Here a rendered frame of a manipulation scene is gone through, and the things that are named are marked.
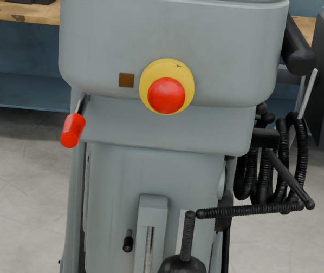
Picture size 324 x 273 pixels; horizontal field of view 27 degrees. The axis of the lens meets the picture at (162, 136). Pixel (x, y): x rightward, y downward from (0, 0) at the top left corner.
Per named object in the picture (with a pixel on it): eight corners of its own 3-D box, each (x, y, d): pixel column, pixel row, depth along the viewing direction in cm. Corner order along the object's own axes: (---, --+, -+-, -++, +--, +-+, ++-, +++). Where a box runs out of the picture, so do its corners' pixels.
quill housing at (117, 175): (207, 336, 105) (235, 149, 92) (75, 324, 105) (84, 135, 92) (203, 265, 123) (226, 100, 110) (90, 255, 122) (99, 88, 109)
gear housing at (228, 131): (252, 162, 89) (263, 90, 85) (66, 144, 89) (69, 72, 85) (233, 79, 120) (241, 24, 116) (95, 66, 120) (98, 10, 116)
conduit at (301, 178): (296, 234, 128) (316, 134, 120) (211, 227, 128) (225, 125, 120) (282, 189, 145) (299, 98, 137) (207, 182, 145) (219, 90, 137)
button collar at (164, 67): (191, 117, 75) (197, 65, 72) (136, 112, 74) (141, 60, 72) (190, 111, 76) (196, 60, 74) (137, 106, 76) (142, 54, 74)
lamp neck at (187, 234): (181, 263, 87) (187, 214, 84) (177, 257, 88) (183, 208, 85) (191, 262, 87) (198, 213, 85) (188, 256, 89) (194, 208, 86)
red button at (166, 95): (183, 118, 71) (187, 83, 70) (145, 115, 71) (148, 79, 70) (183, 107, 74) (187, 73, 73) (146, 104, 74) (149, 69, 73)
